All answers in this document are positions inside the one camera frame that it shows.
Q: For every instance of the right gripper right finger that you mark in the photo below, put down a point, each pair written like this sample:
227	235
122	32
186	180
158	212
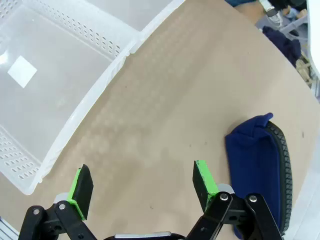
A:
206	185

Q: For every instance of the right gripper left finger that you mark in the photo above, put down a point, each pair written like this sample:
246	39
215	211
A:
81	192

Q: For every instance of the navy blue zipper pouch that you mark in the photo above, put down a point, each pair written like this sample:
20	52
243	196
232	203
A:
252	162

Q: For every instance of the white perforated basket with label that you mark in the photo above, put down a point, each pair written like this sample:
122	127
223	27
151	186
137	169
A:
50	105

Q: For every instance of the white rectangular label sticker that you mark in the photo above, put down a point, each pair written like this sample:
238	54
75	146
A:
22	72

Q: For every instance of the dark blue cloth heap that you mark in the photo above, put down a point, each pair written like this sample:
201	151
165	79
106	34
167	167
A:
285	47

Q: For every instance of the white perforated plastic basket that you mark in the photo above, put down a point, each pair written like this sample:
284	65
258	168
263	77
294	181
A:
125	12

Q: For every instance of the white table with rounded corner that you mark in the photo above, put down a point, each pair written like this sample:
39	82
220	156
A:
313	30

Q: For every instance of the mannequin foot on floor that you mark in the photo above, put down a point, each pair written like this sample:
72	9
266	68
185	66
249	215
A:
297	13

